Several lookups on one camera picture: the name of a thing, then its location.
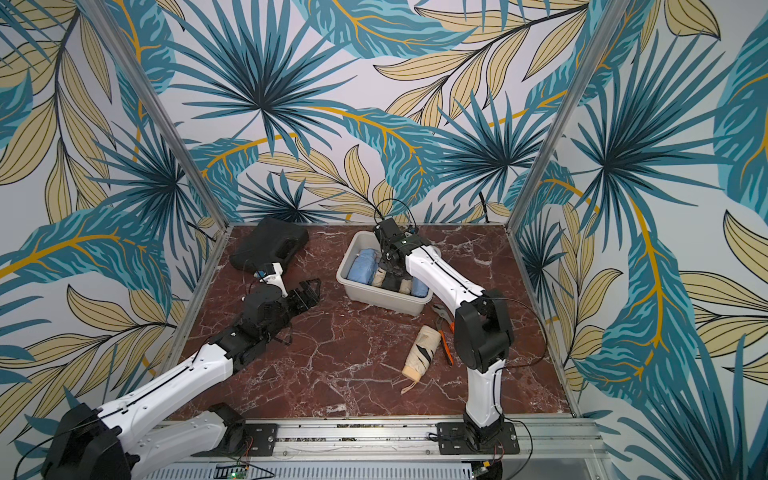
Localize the beige plastic storage box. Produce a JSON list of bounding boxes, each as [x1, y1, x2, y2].
[[336, 231, 433, 316]]

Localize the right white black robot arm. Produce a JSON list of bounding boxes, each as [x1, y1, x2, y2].
[[374, 218, 514, 447]]

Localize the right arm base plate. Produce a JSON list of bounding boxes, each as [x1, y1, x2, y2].
[[428, 422, 521, 455]]

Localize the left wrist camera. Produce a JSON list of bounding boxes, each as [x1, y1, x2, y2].
[[254, 262, 287, 298]]

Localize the right aluminium corner post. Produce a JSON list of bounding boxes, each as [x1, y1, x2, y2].
[[506, 0, 628, 236]]

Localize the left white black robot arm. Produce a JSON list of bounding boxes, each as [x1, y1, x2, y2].
[[41, 279, 321, 479]]

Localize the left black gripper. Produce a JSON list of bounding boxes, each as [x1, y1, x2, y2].
[[262, 276, 322, 344]]

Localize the orange handled pliers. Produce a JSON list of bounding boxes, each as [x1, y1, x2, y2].
[[431, 304, 455, 366]]

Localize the beige black strap umbrella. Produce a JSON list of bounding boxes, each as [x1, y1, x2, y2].
[[401, 325, 441, 394]]

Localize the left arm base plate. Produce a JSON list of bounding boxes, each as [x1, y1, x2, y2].
[[237, 423, 278, 458]]

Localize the aluminium corner post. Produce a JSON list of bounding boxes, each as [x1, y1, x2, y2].
[[506, 0, 628, 236], [81, 0, 229, 230]]

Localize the left aluminium corner post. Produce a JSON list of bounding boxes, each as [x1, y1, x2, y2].
[[81, 0, 229, 230]]

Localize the aluminium front rail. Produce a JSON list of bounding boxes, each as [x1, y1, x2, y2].
[[142, 415, 618, 479]]

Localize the black plastic tool case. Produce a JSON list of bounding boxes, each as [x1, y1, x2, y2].
[[229, 217, 309, 274]]

